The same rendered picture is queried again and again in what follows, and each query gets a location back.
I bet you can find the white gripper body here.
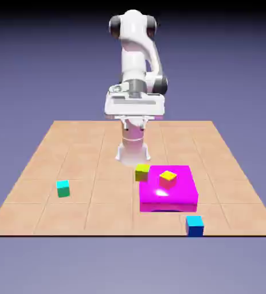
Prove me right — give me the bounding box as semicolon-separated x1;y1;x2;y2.
104;91;166;121

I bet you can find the large magenta box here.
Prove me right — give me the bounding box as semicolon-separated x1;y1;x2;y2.
139;164;200;214

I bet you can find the small yellow cube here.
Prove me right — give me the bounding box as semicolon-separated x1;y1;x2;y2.
134;163;151;183

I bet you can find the small blue cube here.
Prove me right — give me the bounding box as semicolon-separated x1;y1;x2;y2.
185;215;205;238

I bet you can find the small green cube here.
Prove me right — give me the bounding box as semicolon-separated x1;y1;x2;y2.
56;180;71;199

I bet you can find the small red cube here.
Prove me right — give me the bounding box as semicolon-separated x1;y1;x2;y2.
159;170;178;191

